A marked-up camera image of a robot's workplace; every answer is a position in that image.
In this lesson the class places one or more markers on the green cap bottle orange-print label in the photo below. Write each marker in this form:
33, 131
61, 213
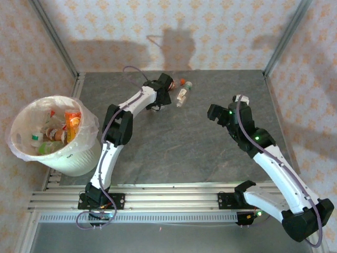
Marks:
184, 93

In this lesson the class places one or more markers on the green label bottle white cap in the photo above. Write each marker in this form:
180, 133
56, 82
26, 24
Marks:
48, 148

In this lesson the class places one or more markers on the aluminium frame leg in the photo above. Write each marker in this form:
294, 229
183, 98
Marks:
26, 232

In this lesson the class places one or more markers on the brown coffee bottle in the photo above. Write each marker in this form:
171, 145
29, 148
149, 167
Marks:
54, 134

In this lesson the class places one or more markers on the small circuit board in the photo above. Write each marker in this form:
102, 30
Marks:
105, 215
250, 216

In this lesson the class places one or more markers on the orange juice bottle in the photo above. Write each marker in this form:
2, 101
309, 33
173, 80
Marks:
71, 124

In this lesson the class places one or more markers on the aluminium frame post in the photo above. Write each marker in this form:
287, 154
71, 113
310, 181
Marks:
285, 38
52, 34

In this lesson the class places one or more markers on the clear bottle orange cap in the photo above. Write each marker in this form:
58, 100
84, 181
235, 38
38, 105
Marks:
181, 82

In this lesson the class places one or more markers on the white plastic bin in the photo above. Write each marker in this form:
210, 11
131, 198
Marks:
79, 163

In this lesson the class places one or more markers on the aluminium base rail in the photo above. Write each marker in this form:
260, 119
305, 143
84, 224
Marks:
171, 197

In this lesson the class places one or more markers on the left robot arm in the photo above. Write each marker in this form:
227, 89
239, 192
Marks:
105, 163

